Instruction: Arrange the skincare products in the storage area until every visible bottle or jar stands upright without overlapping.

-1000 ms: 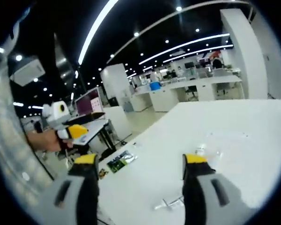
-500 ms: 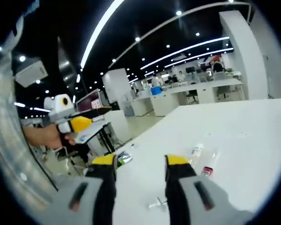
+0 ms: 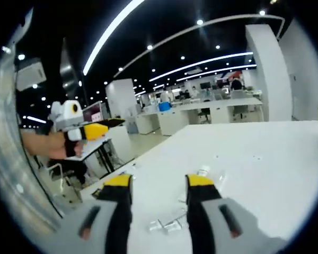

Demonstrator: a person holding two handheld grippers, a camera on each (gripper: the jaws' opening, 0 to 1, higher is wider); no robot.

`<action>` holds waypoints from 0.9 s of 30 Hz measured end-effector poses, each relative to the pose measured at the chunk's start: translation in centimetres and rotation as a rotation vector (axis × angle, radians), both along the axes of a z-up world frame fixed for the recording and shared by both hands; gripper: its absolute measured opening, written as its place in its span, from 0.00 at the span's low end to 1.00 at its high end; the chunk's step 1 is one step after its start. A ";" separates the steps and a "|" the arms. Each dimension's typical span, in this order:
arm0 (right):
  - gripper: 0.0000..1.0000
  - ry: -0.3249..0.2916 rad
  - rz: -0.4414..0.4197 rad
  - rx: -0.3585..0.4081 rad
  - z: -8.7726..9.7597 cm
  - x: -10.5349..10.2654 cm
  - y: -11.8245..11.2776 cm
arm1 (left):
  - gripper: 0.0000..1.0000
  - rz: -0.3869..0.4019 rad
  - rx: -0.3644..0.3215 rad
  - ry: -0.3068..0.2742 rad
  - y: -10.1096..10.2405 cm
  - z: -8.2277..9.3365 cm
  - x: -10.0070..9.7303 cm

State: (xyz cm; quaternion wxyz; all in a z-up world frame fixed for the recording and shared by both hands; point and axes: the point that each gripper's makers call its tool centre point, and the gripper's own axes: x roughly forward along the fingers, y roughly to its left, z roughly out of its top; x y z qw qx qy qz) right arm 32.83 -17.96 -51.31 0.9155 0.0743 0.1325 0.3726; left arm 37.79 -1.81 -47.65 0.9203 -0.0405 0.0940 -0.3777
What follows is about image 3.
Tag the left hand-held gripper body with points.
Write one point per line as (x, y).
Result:
(69, 116)

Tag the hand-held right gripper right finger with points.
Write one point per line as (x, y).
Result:
(201, 211)

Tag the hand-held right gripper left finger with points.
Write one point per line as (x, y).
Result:
(119, 211)

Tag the clear white-capped skincare bottle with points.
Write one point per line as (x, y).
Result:
(208, 173)

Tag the blue storage box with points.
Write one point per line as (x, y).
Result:
(164, 106)

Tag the person's left hand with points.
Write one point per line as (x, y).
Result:
(58, 146)

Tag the white desk with black legs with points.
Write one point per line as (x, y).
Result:
(95, 150)

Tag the computer monitor with pink screen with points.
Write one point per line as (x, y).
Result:
(93, 111)

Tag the white ceiling air unit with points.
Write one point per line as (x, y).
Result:
(31, 74)

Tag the long ceiling light strip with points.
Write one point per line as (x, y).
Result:
(108, 34)

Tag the long white office desk row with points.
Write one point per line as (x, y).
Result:
(201, 111)

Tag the white square pillar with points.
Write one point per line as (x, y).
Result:
(267, 74)

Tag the office chair with metal frame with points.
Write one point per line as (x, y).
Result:
(62, 172)

